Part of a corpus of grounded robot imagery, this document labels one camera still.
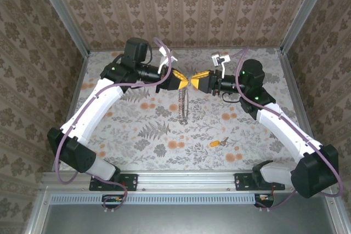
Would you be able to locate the grey coil wristband keyring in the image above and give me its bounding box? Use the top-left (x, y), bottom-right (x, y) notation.
top-left (177, 87), bottom-right (190, 125)

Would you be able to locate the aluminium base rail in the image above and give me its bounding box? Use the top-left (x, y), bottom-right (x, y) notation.
top-left (39, 170), bottom-right (337, 192)

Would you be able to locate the key with amber cap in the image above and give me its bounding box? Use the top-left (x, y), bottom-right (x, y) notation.
top-left (209, 136), bottom-right (229, 149)

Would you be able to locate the grey slotted cable duct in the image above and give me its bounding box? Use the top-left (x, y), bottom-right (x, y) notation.
top-left (50, 193), bottom-right (257, 205)

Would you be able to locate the grey metal sheet panel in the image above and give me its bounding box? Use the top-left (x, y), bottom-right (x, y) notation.
top-left (41, 192), bottom-right (341, 234)

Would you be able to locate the aluminium side rail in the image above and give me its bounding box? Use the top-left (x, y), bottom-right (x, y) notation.
top-left (52, 50), bottom-right (91, 174)
top-left (276, 49), bottom-right (337, 180)

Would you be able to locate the aluminium frame post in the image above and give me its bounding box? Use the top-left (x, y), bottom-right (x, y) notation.
top-left (279, 0), bottom-right (335, 55)
top-left (31, 0), bottom-right (91, 57)

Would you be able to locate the black controller board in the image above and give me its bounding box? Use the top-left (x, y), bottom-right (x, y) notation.
top-left (253, 193), bottom-right (275, 208)
top-left (101, 194), bottom-right (124, 209)

